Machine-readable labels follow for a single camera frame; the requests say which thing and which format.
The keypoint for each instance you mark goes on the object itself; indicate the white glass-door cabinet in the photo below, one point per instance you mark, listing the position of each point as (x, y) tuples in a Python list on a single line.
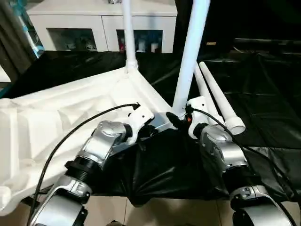
[(94, 19)]

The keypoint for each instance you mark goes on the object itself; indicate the black work mat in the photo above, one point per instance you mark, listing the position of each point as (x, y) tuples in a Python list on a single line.
[(263, 94)]

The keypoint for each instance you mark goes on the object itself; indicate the black case with yellow label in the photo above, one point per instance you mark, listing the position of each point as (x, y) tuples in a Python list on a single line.
[(244, 23)]

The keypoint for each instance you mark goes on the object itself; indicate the white plastic table leg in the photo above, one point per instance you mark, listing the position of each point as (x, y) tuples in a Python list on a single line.
[(203, 89), (128, 33), (221, 99), (190, 56)]

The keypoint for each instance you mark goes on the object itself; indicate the grey curtain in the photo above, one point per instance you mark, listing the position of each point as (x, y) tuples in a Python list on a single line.
[(14, 33)]

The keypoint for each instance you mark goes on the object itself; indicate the white upturned plastic table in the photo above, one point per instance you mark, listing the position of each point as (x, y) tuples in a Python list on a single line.
[(47, 122)]

